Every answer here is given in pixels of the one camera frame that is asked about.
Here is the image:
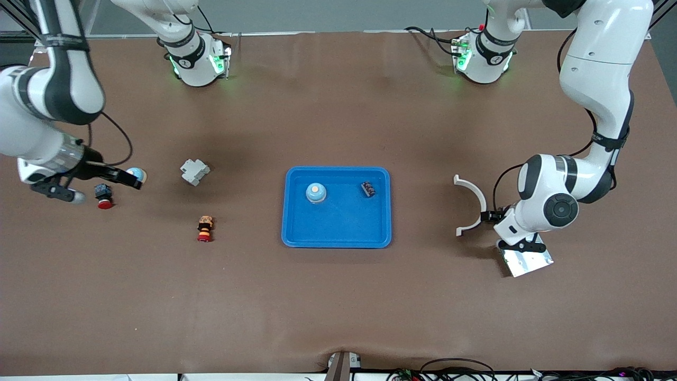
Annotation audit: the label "blue plastic tray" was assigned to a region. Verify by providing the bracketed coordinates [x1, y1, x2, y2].
[281, 166, 392, 249]

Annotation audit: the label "tangle of black cables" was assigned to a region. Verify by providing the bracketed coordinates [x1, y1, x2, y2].
[385, 358, 677, 381]

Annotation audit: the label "white plastic terminal block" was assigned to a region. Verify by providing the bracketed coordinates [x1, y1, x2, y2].
[180, 158, 211, 186]

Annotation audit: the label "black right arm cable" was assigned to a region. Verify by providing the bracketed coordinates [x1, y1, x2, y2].
[87, 111, 133, 167]

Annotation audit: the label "black right base cable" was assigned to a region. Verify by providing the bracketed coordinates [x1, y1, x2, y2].
[197, 4, 233, 38]

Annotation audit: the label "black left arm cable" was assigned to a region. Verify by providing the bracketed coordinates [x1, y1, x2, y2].
[493, 108, 598, 212]

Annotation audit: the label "silver metal plate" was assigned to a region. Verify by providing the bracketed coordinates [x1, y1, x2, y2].
[497, 248, 554, 278]

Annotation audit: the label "brown table cover mat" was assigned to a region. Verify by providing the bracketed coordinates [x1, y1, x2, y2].
[0, 29, 677, 377]

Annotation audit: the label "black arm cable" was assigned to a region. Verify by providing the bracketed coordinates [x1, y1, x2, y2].
[493, 108, 598, 212]
[87, 111, 133, 167]

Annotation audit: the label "white curved plastic bracket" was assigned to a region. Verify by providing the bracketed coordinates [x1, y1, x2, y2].
[453, 175, 488, 237]

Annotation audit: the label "black left base cables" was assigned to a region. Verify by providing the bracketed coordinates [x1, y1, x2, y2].
[405, 25, 462, 58]

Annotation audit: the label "red mushroom button black base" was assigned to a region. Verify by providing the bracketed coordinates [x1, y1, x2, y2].
[94, 183, 114, 210]

